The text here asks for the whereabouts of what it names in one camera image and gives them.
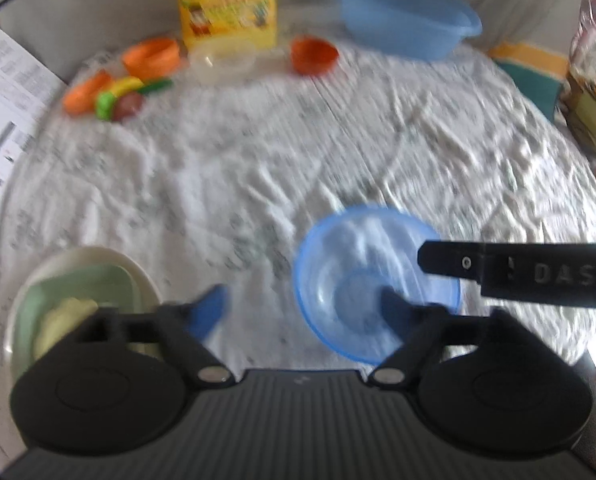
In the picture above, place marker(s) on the clear plastic bowl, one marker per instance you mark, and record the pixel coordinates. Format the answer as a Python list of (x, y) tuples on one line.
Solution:
[(222, 60)]

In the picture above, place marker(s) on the orange toy pot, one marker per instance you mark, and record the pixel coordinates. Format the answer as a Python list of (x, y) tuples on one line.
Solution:
[(152, 59)]

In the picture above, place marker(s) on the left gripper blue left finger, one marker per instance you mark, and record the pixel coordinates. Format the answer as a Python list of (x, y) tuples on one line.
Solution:
[(199, 317)]

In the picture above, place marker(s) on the orange toy pan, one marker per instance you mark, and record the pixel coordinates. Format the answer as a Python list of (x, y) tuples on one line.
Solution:
[(81, 99)]

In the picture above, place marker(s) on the toy banana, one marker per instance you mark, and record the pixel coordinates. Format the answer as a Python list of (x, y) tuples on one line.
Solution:
[(122, 86)]

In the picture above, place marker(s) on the dark orange small bowl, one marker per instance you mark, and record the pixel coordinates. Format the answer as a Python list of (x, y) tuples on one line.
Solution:
[(312, 56)]

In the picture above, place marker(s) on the teal and grey blanket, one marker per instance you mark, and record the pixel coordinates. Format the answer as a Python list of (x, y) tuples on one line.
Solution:
[(529, 39)]

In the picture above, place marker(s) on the white patterned table cloth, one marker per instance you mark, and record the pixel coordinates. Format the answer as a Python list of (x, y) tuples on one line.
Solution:
[(220, 184)]

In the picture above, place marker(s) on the toy cucumber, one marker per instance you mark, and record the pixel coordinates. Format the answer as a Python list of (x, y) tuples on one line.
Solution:
[(154, 86)]

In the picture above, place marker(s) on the green toy vegetable piece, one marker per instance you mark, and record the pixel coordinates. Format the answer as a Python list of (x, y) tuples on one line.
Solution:
[(104, 105)]

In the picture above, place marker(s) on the green square plate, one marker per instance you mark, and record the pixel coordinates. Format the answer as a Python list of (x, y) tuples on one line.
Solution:
[(104, 281)]

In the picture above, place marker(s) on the translucent blue bowl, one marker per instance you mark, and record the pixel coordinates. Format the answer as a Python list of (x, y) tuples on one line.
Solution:
[(343, 264)]

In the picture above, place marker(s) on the yellow detergent jug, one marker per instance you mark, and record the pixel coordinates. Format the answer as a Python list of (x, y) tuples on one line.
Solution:
[(252, 20)]

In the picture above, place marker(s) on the white round plate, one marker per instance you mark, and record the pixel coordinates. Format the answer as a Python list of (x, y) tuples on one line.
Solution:
[(77, 258)]

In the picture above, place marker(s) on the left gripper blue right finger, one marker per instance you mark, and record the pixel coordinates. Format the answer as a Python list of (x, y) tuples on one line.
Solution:
[(407, 321)]

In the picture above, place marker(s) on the large blue plastic basin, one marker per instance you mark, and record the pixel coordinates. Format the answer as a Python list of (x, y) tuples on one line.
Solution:
[(426, 30)]

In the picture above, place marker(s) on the small yellow scalloped plate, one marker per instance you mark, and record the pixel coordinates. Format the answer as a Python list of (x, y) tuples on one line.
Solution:
[(44, 322)]

